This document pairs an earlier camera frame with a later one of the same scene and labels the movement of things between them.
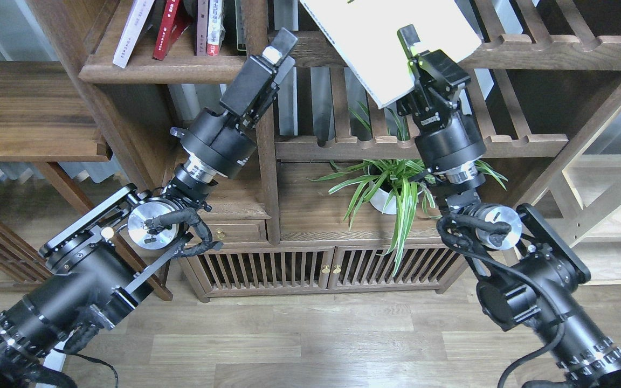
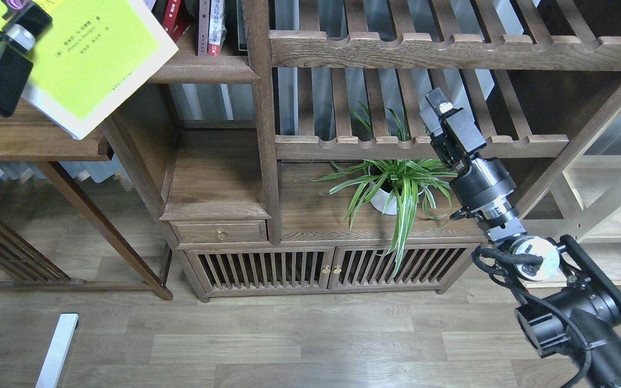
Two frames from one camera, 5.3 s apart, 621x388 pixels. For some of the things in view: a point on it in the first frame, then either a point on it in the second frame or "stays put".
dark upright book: x=241 y=32 stays put
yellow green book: x=363 y=33 -> x=96 y=53
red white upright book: x=216 y=29 stays put
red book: x=170 y=30 stays put
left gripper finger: x=282 y=45 -> x=33 y=23
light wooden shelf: x=602 y=202 stays put
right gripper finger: x=408 y=36 -> x=440 y=100
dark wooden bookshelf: x=336 y=198 stays put
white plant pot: x=379 y=198 stays put
